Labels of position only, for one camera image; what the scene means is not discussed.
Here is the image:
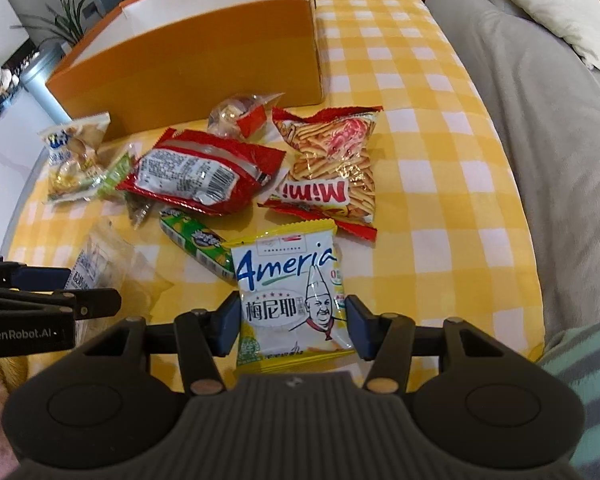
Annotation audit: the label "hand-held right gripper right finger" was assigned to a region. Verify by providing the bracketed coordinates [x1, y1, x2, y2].
[344, 296, 510, 395]

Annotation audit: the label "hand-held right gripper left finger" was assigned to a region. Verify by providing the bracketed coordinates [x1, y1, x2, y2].
[82, 294, 243, 396]

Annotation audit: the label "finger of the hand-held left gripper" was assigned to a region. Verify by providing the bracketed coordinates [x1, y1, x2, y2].
[0, 255, 72, 292]
[0, 285, 123, 322]

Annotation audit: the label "clear plastic snack packet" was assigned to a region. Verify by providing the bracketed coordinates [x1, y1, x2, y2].
[65, 220, 173, 322]

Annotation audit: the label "white and yellow biscuit packet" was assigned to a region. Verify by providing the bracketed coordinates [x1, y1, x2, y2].
[223, 218, 357, 373]

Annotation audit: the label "green sausage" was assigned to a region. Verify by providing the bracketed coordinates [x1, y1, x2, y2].
[159, 207, 237, 286]

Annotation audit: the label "small green snack packet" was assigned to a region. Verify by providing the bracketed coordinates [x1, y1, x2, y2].
[92, 152, 133, 201]

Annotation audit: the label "white potato chip bag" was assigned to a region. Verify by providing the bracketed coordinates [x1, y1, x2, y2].
[36, 112, 112, 204]

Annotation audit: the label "clear candy bag red label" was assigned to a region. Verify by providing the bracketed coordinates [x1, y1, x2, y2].
[207, 92, 286, 140]

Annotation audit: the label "orange cardboard box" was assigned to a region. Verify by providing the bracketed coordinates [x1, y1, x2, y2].
[46, 0, 325, 138]

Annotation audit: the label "fluffy yellow rug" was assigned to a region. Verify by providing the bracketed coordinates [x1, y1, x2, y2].
[0, 357, 36, 396]

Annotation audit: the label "small dark wrapped snack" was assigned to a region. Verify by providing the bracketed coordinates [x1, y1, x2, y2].
[125, 195, 154, 231]

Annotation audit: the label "red packet with grey panel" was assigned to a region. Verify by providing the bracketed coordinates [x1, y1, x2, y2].
[116, 127, 287, 217]

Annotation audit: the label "red shrimp stick packet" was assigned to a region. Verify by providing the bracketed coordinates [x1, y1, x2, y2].
[257, 105, 384, 242]

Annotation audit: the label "yellow checked tablecloth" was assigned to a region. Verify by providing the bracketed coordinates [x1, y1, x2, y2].
[2, 0, 548, 391]

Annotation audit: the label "grey metal trash can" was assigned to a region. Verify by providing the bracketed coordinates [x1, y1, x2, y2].
[19, 42, 67, 107]

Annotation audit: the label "person's striped green clothing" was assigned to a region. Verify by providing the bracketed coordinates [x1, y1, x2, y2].
[527, 317, 600, 480]

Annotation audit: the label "potted green plant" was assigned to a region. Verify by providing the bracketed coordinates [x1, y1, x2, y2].
[10, 0, 106, 56]

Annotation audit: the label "grey sofa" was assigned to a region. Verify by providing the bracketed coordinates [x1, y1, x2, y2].
[424, 0, 600, 361]

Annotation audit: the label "cream pillow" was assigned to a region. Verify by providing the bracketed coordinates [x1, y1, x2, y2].
[460, 0, 600, 73]

